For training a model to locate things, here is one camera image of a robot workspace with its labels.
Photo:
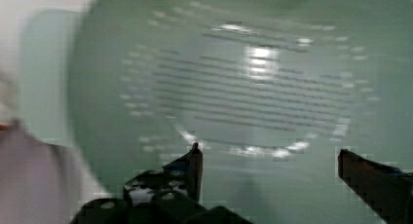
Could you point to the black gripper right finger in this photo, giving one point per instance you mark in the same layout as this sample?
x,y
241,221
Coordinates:
x,y
386,190

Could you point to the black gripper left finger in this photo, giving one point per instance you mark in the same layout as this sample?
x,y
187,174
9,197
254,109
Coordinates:
x,y
169,195

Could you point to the green plastic strainer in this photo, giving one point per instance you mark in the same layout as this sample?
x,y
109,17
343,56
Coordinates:
x,y
271,91

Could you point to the grey round plate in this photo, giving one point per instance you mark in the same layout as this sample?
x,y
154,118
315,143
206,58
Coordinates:
x,y
41,183

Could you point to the red ketchup bottle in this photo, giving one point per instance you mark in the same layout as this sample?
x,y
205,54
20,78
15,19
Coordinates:
x,y
4,127

